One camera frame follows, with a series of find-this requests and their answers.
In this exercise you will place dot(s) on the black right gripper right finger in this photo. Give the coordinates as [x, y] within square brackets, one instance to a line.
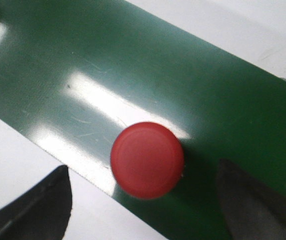
[252, 210]

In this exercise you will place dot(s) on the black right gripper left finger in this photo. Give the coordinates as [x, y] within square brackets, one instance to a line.
[43, 212]

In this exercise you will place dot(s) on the red mushroom push button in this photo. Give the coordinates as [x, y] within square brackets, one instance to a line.
[147, 160]

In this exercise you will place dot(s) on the green conveyor belt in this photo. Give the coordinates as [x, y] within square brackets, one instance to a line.
[74, 74]

